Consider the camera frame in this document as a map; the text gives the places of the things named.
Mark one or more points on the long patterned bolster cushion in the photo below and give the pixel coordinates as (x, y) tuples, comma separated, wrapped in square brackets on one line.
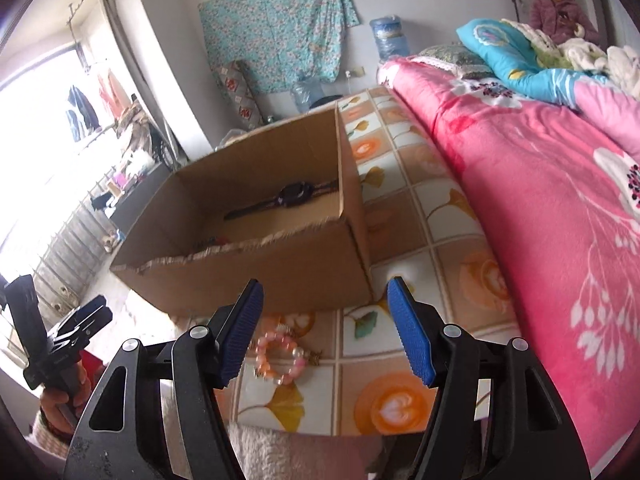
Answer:
[(240, 95)]

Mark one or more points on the pink floral blanket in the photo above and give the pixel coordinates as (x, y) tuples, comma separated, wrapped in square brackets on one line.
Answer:
[(525, 185)]

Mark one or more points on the brown cardboard box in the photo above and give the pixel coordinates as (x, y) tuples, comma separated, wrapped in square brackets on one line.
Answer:
[(250, 280)]

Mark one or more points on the dark hanging jacket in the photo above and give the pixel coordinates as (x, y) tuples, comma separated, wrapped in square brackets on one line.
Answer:
[(82, 110)]

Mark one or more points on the teal floral wall cloth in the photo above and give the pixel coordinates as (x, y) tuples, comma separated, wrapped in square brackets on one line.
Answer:
[(275, 25)]

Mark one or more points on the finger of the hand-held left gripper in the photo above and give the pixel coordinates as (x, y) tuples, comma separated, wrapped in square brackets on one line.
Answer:
[(92, 325), (87, 310)]

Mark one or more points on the blue floral quilt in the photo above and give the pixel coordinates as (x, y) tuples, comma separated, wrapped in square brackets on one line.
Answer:
[(500, 55)]

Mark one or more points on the wall socket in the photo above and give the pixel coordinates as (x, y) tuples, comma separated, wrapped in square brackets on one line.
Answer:
[(354, 72)]

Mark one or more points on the pink hanging garment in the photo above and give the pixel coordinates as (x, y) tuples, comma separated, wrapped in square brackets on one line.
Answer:
[(111, 90)]

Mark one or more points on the white plastic bag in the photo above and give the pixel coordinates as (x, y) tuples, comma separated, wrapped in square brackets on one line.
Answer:
[(231, 139)]

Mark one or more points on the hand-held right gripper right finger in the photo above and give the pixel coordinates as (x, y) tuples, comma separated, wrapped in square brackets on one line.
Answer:
[(412, 335)]

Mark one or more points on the black bin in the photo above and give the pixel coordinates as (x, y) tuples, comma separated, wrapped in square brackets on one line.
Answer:
[(325, 101)]

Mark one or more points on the metal balcony railing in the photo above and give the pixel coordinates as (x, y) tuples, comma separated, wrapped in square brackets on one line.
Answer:
[(70, 260)]

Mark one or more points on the dark grey cabinet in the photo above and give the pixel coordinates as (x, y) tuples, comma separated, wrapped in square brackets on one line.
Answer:
[(140, 200)]

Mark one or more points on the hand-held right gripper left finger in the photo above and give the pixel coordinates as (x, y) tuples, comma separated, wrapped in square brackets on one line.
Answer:
[(240, 335)]

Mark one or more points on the clear plastic water bottle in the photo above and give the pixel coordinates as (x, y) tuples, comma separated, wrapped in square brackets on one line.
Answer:
[(306, 95)]

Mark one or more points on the pile of clothes and bags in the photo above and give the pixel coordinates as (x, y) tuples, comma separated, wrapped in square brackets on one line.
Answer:
[(136, 130)]

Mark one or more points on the patterned lace-edged pillow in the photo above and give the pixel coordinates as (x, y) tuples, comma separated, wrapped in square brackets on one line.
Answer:
[(450, 60)]

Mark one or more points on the blue water jug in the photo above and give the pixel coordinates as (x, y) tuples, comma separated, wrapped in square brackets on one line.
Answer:
[(389, 35)]

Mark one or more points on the cream knit blanket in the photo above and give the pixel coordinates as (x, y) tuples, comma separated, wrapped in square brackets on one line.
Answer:
[(620, 65)]

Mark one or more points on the person's left forearm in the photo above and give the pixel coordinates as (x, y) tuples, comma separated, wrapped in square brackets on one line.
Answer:
[(50, 440)]

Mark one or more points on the person's left hand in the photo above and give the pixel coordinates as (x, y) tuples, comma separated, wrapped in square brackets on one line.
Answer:
[(52, 400)]

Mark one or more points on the pair of pale shoes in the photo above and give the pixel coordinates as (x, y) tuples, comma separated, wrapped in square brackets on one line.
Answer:
[(111, 242)]

